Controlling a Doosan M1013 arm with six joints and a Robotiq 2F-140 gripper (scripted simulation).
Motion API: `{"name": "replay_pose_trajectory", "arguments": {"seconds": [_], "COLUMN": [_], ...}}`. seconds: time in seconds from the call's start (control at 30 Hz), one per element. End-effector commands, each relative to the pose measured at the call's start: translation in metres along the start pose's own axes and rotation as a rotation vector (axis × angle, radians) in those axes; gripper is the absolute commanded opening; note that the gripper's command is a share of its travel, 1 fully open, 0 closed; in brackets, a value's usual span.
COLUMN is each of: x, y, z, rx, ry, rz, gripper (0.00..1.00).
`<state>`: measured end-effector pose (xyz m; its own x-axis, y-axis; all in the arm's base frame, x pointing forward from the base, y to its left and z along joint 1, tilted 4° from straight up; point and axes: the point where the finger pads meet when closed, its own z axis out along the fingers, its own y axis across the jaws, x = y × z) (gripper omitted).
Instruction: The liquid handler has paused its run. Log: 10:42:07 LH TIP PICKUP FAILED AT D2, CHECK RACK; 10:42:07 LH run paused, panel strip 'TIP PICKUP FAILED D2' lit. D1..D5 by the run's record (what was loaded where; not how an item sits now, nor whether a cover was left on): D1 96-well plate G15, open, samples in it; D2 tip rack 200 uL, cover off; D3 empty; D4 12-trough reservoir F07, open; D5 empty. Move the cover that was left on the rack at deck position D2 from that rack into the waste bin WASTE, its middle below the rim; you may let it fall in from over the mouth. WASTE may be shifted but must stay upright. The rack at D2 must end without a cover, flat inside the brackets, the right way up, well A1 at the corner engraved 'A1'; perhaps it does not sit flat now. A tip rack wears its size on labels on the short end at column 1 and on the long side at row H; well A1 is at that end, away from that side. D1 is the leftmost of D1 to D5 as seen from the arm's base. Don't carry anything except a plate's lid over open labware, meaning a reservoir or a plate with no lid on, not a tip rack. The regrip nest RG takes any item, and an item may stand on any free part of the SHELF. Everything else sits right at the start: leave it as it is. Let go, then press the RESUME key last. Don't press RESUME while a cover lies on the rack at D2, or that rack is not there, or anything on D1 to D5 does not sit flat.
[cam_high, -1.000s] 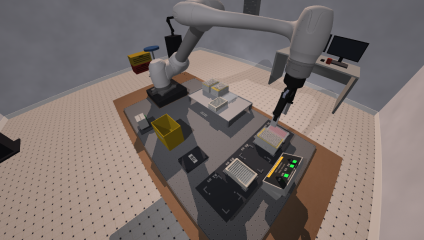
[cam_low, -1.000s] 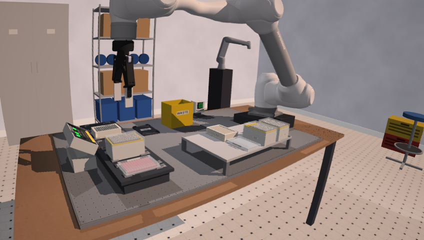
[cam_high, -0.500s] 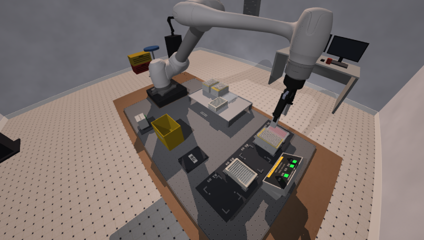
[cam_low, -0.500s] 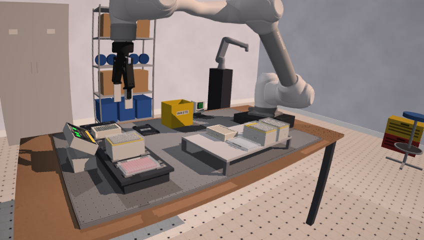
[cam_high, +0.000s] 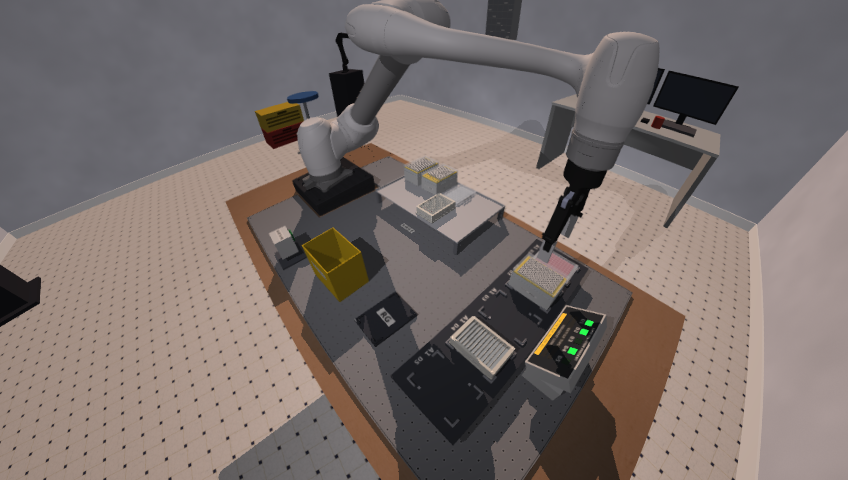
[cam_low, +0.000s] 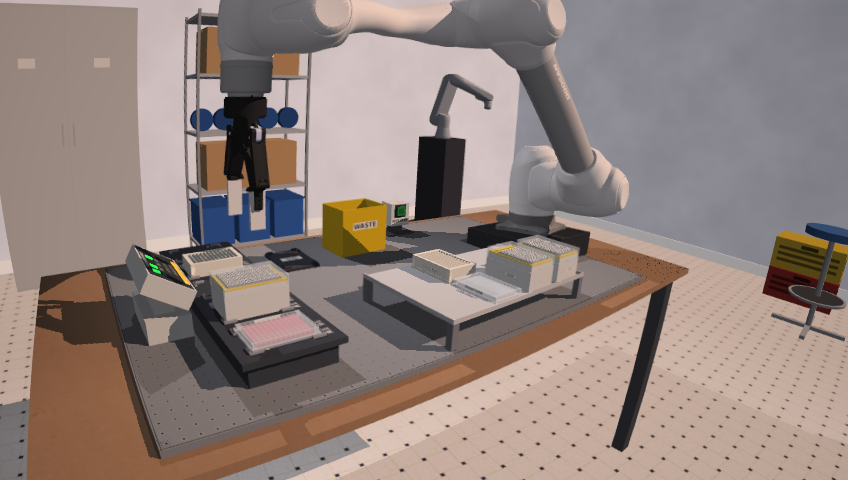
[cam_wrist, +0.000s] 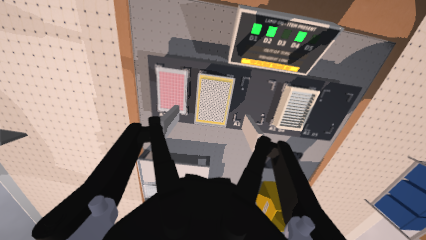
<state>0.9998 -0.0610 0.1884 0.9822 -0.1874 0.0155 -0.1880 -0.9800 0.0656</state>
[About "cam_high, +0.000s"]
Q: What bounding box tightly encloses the yellow waste bin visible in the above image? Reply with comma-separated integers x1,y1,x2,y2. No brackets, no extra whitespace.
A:
302,228,369,302

